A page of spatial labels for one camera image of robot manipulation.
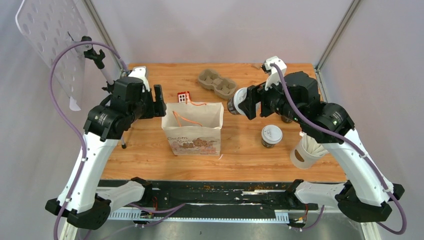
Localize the white straw holder cup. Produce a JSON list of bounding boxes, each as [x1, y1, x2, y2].
[[289, 131, 329, 170]]

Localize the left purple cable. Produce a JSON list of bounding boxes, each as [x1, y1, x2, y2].
[[48, 41, 130, 240]]

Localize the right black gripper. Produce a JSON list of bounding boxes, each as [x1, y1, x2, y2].
[[238, 73, 304, 124]]

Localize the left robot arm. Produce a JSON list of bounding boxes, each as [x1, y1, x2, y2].
[[45, 76, 167, 230]]

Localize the perforated white panel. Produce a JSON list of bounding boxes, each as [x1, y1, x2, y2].
[[15, 0, 88, 112]]

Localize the tripod stand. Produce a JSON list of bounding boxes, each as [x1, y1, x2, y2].
[[67, 32, 128, 150]]

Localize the white plastic cup lid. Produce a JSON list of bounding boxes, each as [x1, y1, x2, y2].
[[261, 124, 283, 145]]

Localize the dark brown plastic cup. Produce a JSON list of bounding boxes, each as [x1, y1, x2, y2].
[[261, 139, 276, 148]]

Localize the white paper bakery bag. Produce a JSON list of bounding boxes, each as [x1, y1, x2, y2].
[[161, 102, 224, 156]]

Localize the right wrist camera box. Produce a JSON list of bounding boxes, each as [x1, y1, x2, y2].
[[261, 56, 287, 91]]

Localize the cardboard cup carrier tray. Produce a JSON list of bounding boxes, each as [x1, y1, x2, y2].
[[197, 68, 238, 100]]

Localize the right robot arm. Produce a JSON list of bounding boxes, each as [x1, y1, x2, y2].
[[227, 71, 405, 223]]

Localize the red toy block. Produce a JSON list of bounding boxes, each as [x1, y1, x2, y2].
[[177, 91, 191, 103]]

